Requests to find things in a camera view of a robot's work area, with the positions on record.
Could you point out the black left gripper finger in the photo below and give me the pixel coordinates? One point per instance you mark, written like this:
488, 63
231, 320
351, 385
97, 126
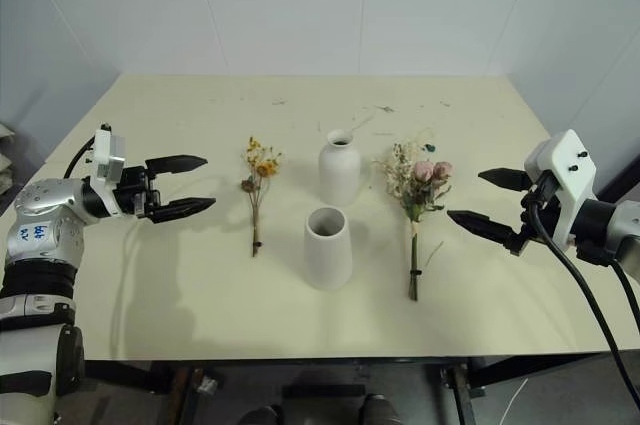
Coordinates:
176, 163
183, 208

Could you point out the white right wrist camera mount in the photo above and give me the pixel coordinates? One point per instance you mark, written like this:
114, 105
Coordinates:
564, 172

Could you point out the small dark green object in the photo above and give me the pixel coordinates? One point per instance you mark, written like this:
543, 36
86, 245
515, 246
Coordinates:
429, 147

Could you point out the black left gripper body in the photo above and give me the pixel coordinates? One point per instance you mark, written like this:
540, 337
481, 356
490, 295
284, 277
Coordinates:
134, 193

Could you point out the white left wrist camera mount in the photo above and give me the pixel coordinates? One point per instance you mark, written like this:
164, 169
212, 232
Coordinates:
106, 152

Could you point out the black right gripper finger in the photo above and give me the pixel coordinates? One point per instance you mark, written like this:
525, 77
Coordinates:
503, 178
481, 226

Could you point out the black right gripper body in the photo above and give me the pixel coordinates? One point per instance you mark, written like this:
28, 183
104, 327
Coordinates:
535, 215

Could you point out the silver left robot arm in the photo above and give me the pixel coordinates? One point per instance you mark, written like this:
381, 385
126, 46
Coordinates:
37, 240

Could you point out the white narrow-neck bottle vase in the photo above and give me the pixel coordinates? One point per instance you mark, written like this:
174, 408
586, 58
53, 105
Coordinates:
340, 171

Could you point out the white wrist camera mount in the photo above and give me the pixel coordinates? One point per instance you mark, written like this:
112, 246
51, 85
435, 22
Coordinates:
564, 172
106, 152

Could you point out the white tapered open vase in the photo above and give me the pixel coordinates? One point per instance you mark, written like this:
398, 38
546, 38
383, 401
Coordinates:
328, 250

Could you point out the yellow dried flower bunch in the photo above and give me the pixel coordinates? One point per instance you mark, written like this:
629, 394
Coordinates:
260, 180

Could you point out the dark rounded robot foot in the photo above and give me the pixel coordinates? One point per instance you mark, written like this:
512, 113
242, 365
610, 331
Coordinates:
381, 410
262, 416

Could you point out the pink rose dried bouquet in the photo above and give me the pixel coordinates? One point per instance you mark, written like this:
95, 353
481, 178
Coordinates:
416, 190

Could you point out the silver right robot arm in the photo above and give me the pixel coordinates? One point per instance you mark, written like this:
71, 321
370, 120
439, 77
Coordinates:
611, 231

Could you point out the grey crumpled cloth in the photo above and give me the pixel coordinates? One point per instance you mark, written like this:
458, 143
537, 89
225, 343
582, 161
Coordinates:
6, 152

